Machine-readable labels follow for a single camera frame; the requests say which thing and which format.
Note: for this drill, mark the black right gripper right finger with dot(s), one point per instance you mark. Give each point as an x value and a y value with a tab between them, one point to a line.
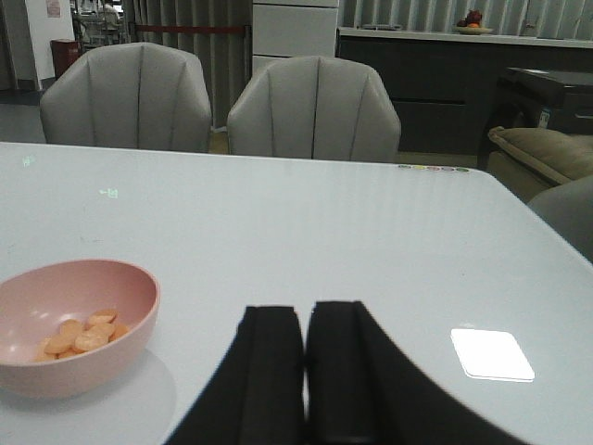
363	389

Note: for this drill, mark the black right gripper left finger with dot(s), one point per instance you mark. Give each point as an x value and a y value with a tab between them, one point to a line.
256	394

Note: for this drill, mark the orange ham slices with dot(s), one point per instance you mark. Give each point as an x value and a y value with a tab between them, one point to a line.
74	337

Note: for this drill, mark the pink bowl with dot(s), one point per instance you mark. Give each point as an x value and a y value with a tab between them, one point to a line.
35	303

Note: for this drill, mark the right grey chair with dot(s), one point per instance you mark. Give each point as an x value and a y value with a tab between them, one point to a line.
315	107

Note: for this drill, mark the grey chair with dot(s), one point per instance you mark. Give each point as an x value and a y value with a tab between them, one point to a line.
140	96
315	107

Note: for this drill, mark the beige sofa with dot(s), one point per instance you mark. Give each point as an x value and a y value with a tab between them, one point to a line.
529	161

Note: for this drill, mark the dark kitchen counter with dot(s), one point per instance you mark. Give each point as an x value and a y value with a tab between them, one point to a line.
443	84

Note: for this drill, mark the left grey chair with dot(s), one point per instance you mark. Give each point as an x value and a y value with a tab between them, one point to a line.
140	96

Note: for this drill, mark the black appliance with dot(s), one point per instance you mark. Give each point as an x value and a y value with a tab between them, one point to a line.
550	99

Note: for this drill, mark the grey curtain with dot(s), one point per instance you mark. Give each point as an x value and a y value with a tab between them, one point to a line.
225	58

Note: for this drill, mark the fruit plate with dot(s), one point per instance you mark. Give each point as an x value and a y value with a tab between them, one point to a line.
472	24

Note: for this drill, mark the red barrier belt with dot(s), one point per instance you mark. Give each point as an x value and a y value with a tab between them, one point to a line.
191	29

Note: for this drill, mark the red trash bin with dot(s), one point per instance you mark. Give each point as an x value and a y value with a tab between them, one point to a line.
64	53

